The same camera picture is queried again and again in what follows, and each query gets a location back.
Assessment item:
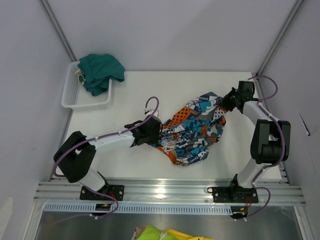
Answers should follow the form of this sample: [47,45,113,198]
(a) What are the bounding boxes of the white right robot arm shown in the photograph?
[219,81,291,202]

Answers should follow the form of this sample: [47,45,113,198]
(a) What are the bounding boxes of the green folded shorts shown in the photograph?
[74,53,126,97]

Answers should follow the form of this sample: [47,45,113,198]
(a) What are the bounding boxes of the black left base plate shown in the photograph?
[79,184,125,201]

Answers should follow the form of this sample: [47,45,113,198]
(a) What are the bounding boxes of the aluminium mounting rail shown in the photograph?
[33,178,306,206]

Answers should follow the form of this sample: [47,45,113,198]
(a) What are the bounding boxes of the aluminium frame post right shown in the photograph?
[255,0,307,75]

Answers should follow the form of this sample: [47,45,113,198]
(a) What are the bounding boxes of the yellow cloth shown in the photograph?
[164,229,200,240]

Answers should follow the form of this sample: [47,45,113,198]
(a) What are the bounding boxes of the lime green cloth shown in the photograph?
[135,225,166,240]

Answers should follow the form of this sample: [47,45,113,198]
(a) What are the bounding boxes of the white plastic basket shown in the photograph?
[61,61,113,110]

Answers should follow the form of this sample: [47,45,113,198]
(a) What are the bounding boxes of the colourful patterned shorts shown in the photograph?
[151,92,227,167]

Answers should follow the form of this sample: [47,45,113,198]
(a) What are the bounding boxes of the aluminium frame post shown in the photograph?
[38,0,77,62]
[255,0,307,75]

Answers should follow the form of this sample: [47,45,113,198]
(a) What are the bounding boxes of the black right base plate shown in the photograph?
[206,186,259,204]

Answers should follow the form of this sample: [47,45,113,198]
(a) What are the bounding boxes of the white slotted cable duct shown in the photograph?
[43,202,233,216]

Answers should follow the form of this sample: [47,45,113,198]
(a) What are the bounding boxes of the aluminium frame post left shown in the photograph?
[38,0,77,62]

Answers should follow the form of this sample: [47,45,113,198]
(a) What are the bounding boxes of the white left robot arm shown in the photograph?
[53,115,162,200]

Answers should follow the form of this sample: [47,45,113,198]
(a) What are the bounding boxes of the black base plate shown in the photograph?
[79,184,125,201]
[206,186,259,204]

